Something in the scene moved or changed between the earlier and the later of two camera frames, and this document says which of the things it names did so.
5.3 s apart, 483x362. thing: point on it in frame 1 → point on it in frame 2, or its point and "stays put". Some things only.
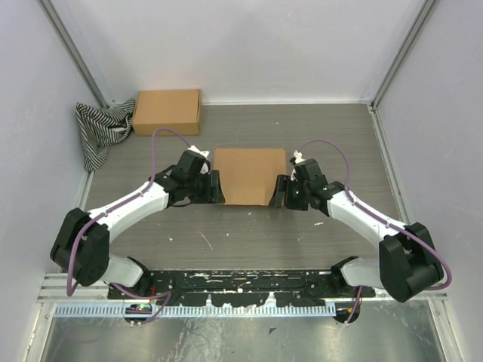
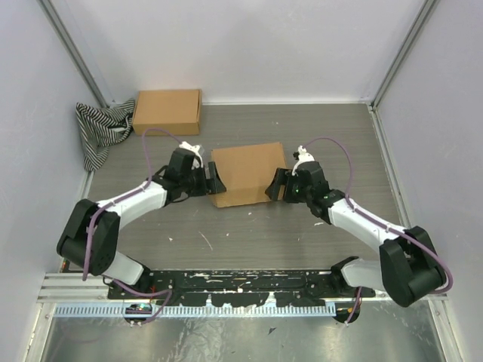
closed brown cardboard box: x=177 y=110 stays put
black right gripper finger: x=279 y=194 → x=281 y=178
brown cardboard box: x=248 y=176 stays put
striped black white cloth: x=99 y=127 stays put
